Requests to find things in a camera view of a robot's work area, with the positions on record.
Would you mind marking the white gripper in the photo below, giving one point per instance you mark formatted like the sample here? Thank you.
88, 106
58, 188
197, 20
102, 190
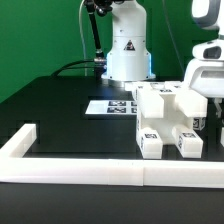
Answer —
206, 78

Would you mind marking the white chair seat part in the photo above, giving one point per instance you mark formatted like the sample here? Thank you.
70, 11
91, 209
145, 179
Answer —
166, 116

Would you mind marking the white chair back frame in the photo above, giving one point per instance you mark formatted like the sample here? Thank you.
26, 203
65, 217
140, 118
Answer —
188, 101

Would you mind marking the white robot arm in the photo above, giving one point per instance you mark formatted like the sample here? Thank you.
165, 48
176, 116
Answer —
129, 61

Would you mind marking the white tagged cube nut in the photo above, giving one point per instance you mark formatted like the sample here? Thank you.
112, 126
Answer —
222, 137
199, 123

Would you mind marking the white fiducial marker sheet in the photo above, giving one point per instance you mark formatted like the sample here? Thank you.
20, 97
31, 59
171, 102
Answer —
111, 107

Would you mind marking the white U-shaped obstacle fence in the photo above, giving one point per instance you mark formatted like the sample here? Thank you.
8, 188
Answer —
16, 168

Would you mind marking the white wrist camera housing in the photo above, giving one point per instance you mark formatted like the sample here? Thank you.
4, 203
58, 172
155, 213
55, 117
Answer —
211, 50

